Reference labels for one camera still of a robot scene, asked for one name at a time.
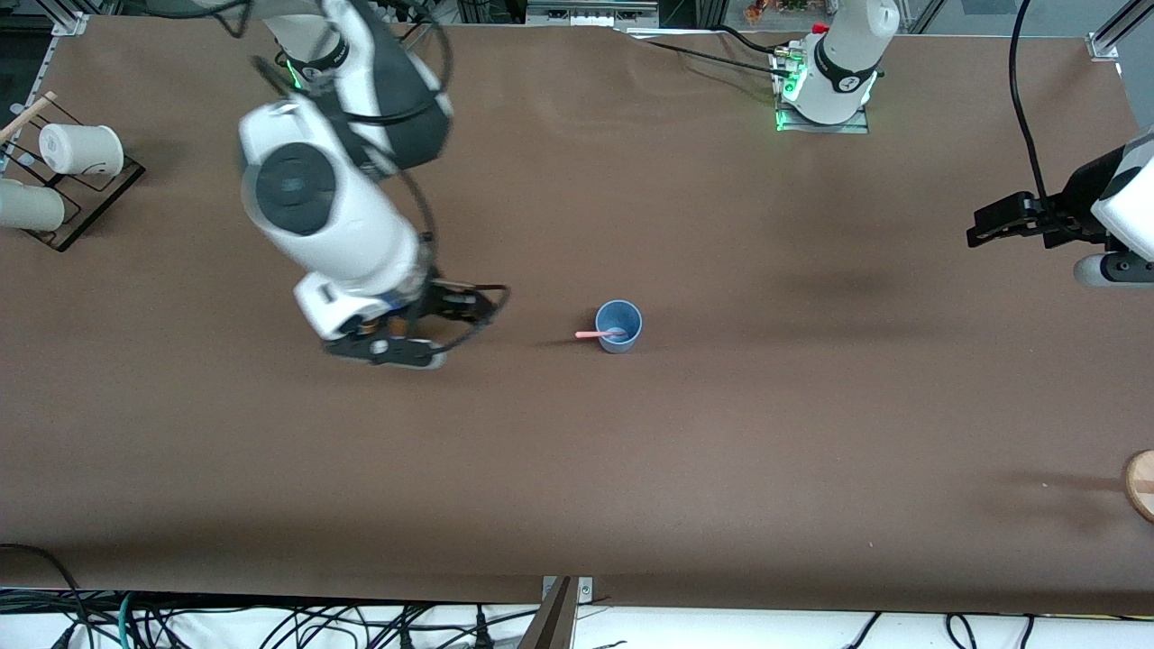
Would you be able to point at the round wooden disc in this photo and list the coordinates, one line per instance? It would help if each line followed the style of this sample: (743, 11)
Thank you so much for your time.
(1143, 487)

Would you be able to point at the black cup rack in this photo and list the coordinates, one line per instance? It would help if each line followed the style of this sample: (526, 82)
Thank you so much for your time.
(99, 194)

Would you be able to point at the brown cylindrical cup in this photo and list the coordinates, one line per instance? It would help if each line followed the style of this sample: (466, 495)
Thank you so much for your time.
(398, 321)

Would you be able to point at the pink chopstick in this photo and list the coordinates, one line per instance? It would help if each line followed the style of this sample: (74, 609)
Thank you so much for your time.
(590, 335)

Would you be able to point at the white cup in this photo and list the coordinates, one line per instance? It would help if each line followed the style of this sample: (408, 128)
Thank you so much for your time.
(27, 205)
(81, 150)

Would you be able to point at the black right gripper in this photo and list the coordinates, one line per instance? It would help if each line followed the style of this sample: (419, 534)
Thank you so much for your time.
(442, 302)

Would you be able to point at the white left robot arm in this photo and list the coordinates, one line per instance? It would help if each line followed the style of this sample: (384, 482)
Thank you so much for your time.
(843, 63)

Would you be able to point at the small metal bracket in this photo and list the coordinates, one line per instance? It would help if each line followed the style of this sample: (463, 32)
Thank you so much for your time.
(584, 590)

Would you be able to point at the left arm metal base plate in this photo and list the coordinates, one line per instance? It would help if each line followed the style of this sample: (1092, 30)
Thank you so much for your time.
(856, 124)

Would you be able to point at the wooden stick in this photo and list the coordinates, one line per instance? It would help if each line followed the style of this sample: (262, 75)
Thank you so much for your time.
(32, 113)

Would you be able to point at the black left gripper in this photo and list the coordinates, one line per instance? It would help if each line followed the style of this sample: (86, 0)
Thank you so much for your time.
(1075, 200)

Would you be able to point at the aluminium frame profile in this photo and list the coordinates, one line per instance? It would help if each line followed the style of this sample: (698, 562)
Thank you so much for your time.
(1107, 41)

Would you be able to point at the blue cup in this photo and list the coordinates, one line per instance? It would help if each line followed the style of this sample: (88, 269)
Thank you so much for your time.
(622, 341)

